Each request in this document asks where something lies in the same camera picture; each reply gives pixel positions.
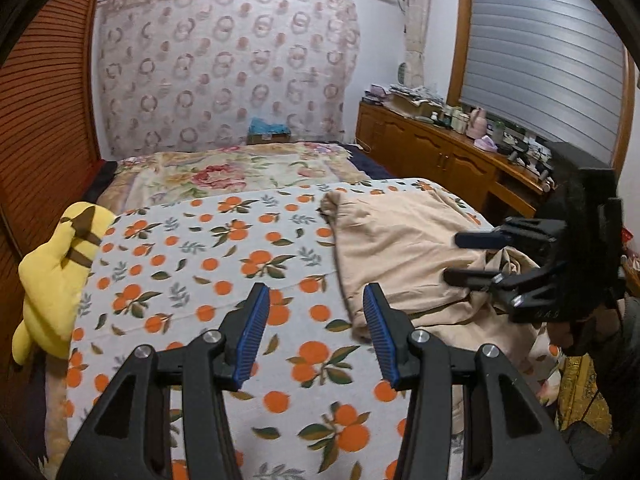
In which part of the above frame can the orange fruit print bedsheet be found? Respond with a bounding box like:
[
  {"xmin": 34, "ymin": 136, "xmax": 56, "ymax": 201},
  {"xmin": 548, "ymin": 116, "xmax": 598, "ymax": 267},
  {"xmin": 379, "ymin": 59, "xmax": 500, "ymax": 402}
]
[{"xmin": 65, "ymin": 177, "xmax": 503, "ymax": 480}]

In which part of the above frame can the dark blue bedsheet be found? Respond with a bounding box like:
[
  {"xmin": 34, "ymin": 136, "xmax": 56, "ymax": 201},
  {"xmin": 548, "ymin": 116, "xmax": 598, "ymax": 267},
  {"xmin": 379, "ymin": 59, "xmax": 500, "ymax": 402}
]
[{"xmin": 341, "ymin": 142, "xmax": 397, "ymax": 182}]

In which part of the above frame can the wooden louvered wardrobe door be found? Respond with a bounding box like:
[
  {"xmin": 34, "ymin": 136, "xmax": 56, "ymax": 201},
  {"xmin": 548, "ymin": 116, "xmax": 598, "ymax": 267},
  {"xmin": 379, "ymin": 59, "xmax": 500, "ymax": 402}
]
[{"xmin": 0, "ymin": 0, "xmax": 109, "ymax": 266}]

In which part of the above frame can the dark cloth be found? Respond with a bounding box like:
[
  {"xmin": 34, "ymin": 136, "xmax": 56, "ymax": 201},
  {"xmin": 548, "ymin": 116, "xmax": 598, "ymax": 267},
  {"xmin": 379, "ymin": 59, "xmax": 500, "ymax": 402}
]
[{"xmin": 561, "ymin": 420, "xmax": 622, "ymax": 480}]

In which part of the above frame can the yellow patterned cloth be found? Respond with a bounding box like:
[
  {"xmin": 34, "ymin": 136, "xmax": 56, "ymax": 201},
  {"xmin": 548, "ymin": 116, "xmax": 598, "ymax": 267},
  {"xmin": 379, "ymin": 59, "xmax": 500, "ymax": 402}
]
[{"xmin": 556, "ymin": 354, "xmax": 615, "ymax": 432}]

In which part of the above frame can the pile of papers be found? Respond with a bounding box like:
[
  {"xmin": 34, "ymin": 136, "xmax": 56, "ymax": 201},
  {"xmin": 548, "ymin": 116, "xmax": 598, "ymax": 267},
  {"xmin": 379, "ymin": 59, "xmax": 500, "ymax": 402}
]
[{"xmin": 385, "ymin": 85, "xmax": 444, "ymax": 119}]

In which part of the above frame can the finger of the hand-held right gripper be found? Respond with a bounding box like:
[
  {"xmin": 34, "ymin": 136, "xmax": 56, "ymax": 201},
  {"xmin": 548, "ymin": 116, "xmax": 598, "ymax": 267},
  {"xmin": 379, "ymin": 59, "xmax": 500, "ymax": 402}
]
[
  {"xmin": 455, "ymin": 216, "xmax": 563, "ymax": 257},
  {"xmin": 443, "ymin": 266, "xmax": 548, "ymax": 297}
]

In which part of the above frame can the beige printed t-shirt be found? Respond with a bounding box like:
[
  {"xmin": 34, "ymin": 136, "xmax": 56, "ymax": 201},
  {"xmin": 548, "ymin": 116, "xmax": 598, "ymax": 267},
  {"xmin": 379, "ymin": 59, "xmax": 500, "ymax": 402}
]
[{"xmin": 320, "ymin": 187, "xmax": 557, "ymax": 362}]

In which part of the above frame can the pink bottle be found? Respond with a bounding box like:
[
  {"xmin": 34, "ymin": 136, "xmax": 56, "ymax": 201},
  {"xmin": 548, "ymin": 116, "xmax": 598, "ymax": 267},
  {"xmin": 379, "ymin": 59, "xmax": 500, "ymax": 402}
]
[{"xmin": 467, "ymin": 107, "xmax": 489, "ymax": 139}]

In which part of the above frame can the group of small bottles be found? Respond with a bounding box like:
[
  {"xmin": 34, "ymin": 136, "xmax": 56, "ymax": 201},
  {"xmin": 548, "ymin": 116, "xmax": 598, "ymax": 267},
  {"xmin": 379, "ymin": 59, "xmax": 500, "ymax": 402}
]
[{"xmin": 431, "ymin": 105, "xmax": 471, "ymax": 132}]

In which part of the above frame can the lace curtain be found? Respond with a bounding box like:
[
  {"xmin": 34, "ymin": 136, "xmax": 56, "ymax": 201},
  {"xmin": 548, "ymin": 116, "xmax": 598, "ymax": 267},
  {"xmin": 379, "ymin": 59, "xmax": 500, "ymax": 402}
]
[{"xmin": 402, "ymin": 0, "xmax": 432, "ymax": 87}]

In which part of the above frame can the pile of black gadgets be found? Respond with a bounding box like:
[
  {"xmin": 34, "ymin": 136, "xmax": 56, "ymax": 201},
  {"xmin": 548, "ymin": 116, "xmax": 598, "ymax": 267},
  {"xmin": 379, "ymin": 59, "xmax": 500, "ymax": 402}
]
[{"xmin": 500, "ymin": 135, "xmax": 557, "ymax": 192}]

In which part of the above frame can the yellow plush toy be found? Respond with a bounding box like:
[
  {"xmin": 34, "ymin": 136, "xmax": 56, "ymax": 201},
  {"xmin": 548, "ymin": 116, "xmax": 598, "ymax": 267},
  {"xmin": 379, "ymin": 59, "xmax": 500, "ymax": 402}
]
[{"xmin": 11, "ymin": 201, "xmax": 119, "ymax": 366}]

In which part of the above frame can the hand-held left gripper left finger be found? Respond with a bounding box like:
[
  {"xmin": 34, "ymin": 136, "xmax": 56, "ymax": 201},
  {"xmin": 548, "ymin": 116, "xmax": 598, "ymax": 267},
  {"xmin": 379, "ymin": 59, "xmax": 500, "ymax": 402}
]
[{"xmin": 55, "ymin": 282, "xmax": 271, "ymax": 480}]

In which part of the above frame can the grey window blind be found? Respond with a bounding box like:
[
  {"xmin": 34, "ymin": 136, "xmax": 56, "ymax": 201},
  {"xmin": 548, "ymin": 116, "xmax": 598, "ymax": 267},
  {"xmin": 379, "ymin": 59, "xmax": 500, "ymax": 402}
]
[{"xmin": 457, "ymin": 0, "xmax": 627, "ymax": 157}]

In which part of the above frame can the ring pattern wall cloth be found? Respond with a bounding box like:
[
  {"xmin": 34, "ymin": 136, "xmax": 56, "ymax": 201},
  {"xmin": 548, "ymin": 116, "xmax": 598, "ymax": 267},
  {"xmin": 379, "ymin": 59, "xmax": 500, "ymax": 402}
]
[{"xmin": 96, "ymin": 0, "xmax": 362, "ymax": 159}]

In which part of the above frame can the floral blanket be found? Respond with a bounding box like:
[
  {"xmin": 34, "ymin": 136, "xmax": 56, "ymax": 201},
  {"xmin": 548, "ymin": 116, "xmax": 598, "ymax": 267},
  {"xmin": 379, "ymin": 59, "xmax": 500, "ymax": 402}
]
[{"xmin": 97, "ymin": 141, "xmax": 372, "ymax": 209}]

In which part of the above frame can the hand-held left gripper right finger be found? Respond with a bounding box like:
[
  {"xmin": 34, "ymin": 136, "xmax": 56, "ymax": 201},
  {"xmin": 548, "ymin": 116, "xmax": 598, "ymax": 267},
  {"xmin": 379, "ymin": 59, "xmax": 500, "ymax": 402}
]
[{"xmin": 362, "ymin": 283, "xmax": 584, "ymax": 480}]

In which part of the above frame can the wooden cabinet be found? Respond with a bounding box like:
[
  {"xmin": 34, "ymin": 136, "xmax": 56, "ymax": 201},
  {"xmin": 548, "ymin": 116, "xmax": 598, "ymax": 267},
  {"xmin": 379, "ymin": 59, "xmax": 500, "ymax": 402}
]
[{"xmin": 355, "ymin": 100, "xmax": 557, "ymax": 219}]

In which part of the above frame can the cardboard box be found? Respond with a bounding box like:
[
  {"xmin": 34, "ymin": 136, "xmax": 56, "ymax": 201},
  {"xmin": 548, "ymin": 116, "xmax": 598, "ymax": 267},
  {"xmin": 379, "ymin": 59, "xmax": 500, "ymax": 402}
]
[{"xmin": 246, "ymin": 131, "xmax": 292, "ymax": 146}]

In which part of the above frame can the blue cloth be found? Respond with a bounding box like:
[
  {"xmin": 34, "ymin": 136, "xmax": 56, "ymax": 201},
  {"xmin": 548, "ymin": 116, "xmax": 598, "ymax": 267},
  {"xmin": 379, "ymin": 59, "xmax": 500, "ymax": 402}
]
[{"xmin": 248, "ymin": 117, "xmax": 292, "ymax": 136}]

